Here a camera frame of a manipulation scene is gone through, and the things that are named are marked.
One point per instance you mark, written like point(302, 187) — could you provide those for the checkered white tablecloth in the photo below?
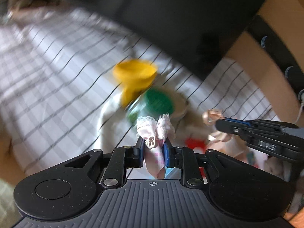
point(59, 97)

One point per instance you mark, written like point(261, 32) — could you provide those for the black flat screen monitor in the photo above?
point(196, 33)

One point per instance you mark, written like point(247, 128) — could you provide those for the pink lace cloth item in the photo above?
point(155, 132)

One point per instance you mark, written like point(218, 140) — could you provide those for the peach satin ribbon bow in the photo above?
point(210, 117)

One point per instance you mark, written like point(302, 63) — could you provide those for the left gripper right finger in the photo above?
point(184, 159)

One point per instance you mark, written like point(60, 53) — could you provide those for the red sachet packet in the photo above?
point(195, 143)

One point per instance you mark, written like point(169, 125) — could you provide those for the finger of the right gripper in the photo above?
point(233, 126)

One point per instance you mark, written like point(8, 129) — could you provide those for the green lid white jar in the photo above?
point(153, 103)

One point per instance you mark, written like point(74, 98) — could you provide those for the round beige zip pouch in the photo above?
point(180, 104)

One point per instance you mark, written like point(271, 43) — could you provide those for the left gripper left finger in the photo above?
point(121, 159)

